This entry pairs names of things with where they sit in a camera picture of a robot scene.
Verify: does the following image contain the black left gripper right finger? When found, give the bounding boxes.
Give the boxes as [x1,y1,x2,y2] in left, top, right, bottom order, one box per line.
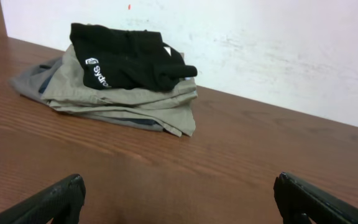
[273,172,358,224]

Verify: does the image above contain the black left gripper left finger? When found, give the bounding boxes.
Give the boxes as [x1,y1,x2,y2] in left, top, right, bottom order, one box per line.
[0,174,86,224]

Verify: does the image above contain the black t-shirt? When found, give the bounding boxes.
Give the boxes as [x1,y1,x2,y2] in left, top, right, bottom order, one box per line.
[70,23,198,91]

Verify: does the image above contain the folded grey garment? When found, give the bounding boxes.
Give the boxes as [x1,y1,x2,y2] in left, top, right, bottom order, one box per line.
[9,57,163,131]

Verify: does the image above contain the folded khaki trousers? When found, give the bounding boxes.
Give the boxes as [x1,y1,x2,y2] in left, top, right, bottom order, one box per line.
[42,45,198,137]

